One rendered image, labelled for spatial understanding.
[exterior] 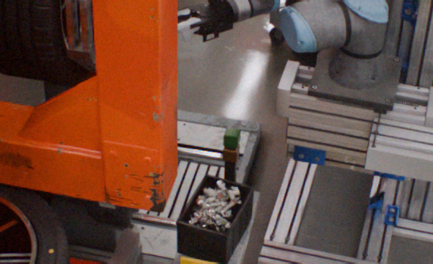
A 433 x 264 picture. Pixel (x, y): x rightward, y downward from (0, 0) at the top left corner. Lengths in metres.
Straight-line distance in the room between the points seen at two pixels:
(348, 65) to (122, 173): 0.63
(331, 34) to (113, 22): 0.54
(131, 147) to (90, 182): 0.19
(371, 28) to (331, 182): 0.84
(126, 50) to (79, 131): 0.32
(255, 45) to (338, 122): 1.57
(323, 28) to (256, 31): 1.83
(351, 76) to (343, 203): 0.68
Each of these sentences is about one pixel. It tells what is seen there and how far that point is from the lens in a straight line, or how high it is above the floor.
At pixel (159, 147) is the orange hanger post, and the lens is 2.32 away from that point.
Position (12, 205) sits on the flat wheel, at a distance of 2.55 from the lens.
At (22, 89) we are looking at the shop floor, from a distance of 3.81.
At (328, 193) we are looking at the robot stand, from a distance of 3.02.
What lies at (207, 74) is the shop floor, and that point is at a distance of 3.83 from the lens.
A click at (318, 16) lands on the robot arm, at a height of 1.03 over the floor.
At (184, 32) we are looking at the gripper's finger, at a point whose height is 0.81.
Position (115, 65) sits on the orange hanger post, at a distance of 2.20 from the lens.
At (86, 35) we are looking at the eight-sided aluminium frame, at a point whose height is 0.82.
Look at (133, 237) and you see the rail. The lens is 2.59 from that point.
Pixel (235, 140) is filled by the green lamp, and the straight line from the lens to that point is 2.49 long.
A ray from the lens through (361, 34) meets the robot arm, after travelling 2.34.
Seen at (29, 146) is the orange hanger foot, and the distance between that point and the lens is 2.46.
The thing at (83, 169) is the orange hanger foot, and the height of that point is 0.63.
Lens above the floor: 2.24
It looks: 39 degrees down
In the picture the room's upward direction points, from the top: 2 degrees clockwise
